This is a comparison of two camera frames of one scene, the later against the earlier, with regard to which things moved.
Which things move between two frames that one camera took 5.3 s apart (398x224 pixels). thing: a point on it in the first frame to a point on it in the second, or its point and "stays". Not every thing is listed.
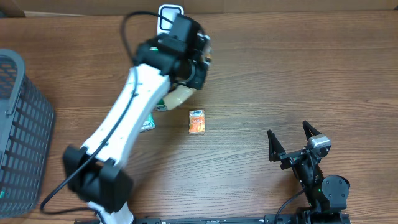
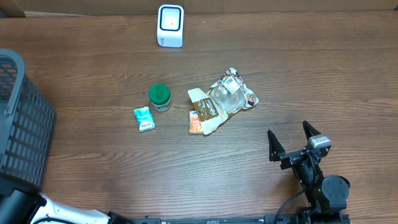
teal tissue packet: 148,124 stays
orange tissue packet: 196,122 stays
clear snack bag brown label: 178,96 to 225,98
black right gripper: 275,148 stays
